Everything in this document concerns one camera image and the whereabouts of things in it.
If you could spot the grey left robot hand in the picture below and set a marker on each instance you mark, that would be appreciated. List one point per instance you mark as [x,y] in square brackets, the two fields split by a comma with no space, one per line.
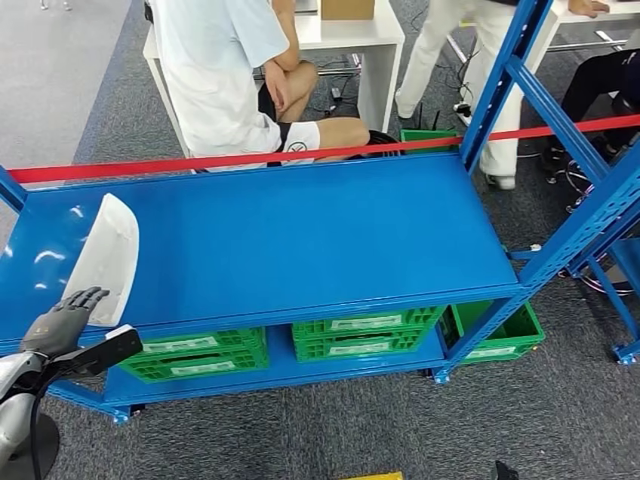
[57,328]

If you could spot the white curved plastic part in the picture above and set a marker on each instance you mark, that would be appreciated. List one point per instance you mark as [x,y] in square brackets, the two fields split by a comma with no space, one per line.
[107,258]

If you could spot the blue metal shelf rack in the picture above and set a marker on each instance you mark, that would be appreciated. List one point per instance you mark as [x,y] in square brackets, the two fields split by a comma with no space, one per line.
[310,238]
[627,258]

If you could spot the black stanchion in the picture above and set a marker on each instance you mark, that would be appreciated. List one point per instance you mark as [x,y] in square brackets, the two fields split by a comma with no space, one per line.
[50,450]

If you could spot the red barrier belt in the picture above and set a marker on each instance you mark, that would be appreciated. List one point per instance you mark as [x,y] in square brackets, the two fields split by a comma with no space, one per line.
[150,164]

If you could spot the person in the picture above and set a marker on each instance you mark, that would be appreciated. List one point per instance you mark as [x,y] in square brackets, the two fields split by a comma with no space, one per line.
[440,53]
[210,79]
[595,86]

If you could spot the yellow floor tape square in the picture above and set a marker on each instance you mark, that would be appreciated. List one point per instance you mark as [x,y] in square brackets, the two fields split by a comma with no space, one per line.
[375,476]

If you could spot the black round stool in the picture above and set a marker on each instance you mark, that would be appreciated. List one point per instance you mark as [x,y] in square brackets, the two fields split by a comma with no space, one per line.
[387,138]

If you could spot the brown cardboard box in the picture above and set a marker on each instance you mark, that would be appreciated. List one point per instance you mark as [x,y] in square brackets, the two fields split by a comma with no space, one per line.
[347,8]

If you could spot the black router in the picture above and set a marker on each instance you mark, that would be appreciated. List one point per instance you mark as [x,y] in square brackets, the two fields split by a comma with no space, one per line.
[436,118]

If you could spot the white power strip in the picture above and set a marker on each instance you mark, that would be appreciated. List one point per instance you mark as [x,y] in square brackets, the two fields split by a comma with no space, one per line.
[463,111]

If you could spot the green open plastic crate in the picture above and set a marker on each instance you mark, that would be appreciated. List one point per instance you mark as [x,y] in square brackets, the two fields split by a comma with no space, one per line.
[520,334]

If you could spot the black stool chrome base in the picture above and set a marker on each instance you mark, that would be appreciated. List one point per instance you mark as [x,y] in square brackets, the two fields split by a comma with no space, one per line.
[580,189]

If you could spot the chrome round base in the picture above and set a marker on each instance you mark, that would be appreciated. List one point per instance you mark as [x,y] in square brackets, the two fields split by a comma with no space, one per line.
[607,281]

